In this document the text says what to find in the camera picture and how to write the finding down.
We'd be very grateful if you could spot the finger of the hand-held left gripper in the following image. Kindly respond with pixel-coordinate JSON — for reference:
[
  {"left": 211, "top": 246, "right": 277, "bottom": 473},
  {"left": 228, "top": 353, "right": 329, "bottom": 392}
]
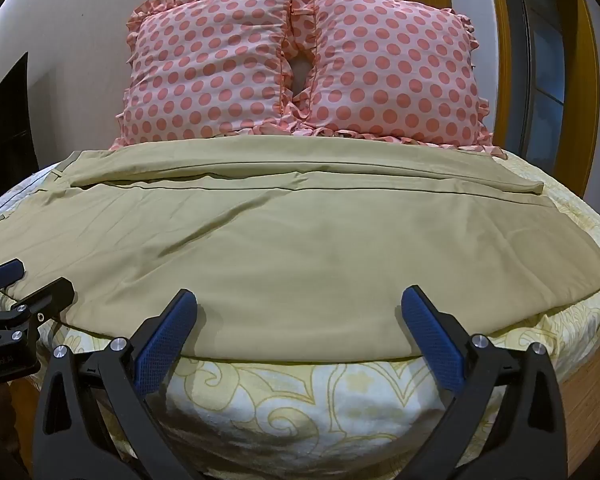
[
  {"left": 1, "top": 277, "right": 76, "bottom": 325},
  {"left": 0, "top": 259, "right": 26, "bottom": 295}
]

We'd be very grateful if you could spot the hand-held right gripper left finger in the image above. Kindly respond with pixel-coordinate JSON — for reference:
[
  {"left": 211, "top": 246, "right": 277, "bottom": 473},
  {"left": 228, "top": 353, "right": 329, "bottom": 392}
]
[{"left": 32, "top": 288, "right": 207, "bottom": 480}]

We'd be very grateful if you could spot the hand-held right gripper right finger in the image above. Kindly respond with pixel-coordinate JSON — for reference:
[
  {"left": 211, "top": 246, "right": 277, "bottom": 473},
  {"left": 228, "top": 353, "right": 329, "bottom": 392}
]
[{"left": 401, "top": 285, "right": 569, "bottom": 480}]

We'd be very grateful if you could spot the olive green blanket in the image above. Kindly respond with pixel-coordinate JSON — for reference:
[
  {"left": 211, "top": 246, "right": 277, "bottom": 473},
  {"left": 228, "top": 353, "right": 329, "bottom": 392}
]
[{"left": 0, "top": 136, "right": 600, "bottom": 362}]

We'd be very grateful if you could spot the dark cabinet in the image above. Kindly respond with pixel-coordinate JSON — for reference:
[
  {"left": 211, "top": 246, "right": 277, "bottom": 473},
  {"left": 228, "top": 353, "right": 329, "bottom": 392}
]
[{"left": 0, "top": 52, "right": 37, "bottom": 206}]

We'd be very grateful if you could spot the yellow floral bed sheet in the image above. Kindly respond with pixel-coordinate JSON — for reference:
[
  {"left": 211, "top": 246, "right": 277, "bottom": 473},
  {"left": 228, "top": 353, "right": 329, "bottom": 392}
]
[{"left": 0, "top": 152, "right": 600, "bottom": 480}]

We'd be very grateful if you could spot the pink polka dot pillow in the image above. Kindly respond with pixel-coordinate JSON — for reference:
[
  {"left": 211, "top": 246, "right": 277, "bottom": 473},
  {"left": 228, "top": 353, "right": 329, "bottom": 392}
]
[
  {"left": 285, "top": 0, "right": 496, "bottom": 150},
  {"left": 111, "top": 0, "right": 301, "bottom": 151}
]

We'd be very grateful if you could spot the wooden door frame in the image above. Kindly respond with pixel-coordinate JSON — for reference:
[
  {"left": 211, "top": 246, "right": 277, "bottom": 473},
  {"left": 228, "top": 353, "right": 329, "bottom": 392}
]
[{"left": 398, "top": 0, "right": 512, "bottom": 147}]

